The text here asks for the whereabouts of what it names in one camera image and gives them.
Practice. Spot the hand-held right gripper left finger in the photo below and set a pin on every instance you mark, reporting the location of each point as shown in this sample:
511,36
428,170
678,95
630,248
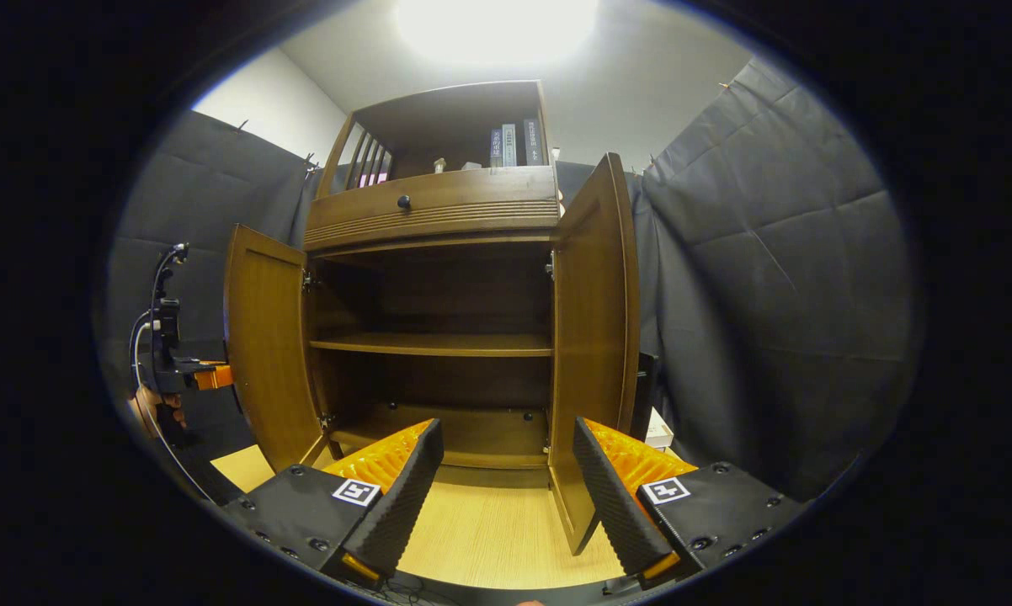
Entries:
401,497

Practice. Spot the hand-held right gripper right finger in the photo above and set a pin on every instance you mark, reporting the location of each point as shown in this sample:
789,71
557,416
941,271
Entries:
611,505

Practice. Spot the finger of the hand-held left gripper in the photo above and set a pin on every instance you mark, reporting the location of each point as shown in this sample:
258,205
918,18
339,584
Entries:
214,377

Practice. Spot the wooden shoe cabinet door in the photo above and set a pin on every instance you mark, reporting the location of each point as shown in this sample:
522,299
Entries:
270,353
590,337

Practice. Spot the wooden double-door shoe cabinet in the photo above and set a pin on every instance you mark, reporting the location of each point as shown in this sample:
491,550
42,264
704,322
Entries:
439,290

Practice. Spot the wooden cabinet drawer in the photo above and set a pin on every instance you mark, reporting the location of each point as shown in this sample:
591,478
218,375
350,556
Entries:
472,194

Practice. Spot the cream cover book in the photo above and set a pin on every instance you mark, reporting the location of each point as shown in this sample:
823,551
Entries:
658,431

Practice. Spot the wooden inner shelf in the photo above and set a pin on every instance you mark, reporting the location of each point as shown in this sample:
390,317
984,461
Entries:
439,343

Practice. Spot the black backdrop cloth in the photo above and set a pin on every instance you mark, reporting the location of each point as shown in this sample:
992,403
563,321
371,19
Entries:
767,278

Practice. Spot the dark blue book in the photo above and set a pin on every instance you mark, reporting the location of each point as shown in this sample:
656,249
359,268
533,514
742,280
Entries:
497,150

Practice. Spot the light grey book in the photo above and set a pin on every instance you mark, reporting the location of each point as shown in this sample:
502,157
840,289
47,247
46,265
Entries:
509,147

